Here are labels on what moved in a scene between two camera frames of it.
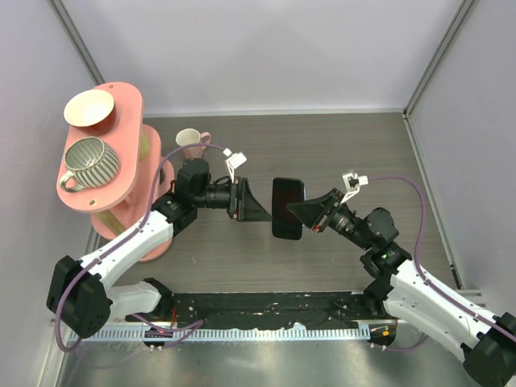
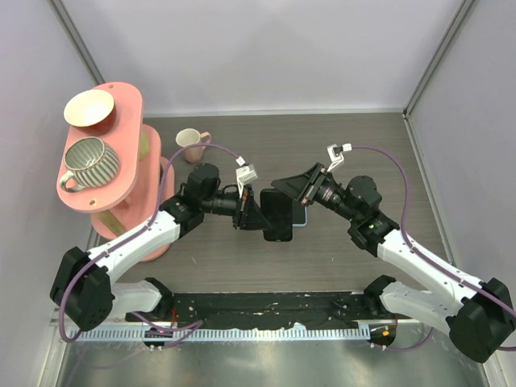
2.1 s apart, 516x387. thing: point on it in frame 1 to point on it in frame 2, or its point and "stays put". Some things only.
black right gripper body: x=345 y=222 to x=330 y=196
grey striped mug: x=92 y=163 stays put
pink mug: x=191 y=136 stays put
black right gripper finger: x=313 y=211 to x=299 y=185
